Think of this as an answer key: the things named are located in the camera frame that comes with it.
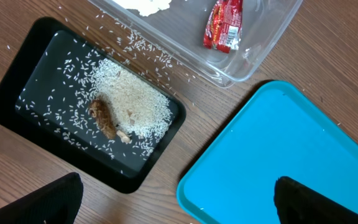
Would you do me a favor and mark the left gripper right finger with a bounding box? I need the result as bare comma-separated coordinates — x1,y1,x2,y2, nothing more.
273,176,358,224

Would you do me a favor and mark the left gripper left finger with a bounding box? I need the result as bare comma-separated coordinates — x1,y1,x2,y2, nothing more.
0,172,83,224

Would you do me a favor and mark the brown food scrap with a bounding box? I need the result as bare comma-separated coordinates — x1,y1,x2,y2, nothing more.
88,98,131,144

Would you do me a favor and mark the pile of white rice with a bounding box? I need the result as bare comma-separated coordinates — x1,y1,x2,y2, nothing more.
90,59,172,139

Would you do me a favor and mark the red snack wrapper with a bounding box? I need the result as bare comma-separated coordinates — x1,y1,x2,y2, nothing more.
203,0,243,54

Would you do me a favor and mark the teal serving tray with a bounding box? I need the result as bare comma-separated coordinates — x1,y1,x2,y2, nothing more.
177,81,358,223

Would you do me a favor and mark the black rectangular tray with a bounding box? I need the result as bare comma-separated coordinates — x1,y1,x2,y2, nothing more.
0,17,186,194

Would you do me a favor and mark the clear plastic bin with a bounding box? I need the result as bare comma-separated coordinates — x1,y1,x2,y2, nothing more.
91,0,302,88

